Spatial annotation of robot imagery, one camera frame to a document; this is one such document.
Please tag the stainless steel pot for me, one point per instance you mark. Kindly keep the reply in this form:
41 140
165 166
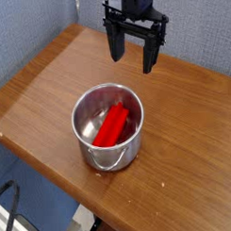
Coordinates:
88 115

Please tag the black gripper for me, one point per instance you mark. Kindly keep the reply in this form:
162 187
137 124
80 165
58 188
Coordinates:
138 17

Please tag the white box under table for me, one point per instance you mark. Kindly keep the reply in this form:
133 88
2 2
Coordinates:
20 223

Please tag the red plastic block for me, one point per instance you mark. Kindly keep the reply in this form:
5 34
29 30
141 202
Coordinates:
112 127

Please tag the white table bracket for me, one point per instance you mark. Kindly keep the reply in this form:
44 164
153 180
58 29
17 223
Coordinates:
82 220

